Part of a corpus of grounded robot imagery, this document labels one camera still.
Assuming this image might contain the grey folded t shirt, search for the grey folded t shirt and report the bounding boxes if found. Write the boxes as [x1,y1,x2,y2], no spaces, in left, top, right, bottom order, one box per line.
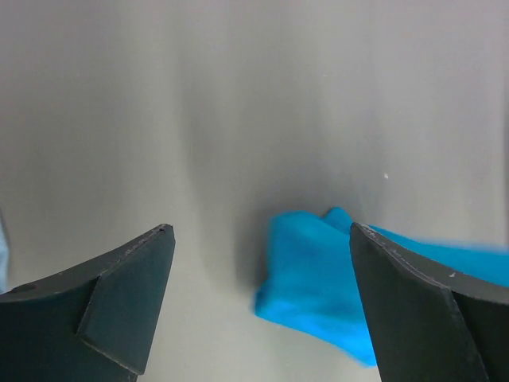
[0,219,10,294]

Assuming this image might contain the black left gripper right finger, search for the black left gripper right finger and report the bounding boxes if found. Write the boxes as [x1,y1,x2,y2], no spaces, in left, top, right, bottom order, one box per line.
[350,224,508,381]

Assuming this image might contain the blue t shirt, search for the blue t shirt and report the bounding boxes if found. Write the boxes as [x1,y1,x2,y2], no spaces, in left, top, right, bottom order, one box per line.
[254,208,508,368]

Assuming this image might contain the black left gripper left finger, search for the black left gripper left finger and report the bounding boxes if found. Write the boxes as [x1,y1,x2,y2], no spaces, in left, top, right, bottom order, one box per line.
[1,224,174,381]

